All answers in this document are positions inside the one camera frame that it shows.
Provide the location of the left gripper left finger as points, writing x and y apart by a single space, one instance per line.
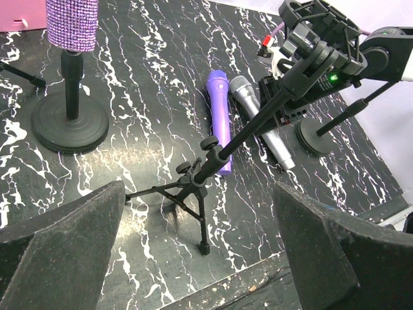
58 260

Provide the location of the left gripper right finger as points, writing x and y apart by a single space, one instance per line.
339 261

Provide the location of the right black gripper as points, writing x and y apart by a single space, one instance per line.
283 100

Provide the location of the black tripod stand with ring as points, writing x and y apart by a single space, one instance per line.
321 38

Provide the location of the black round-base stand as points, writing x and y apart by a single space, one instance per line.
69 122
315 138

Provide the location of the black tripod mic stand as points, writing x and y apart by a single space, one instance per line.
32 79

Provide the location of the glitter purple microphone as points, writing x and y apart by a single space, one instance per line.
72 24

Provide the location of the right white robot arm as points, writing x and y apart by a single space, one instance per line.
388 52

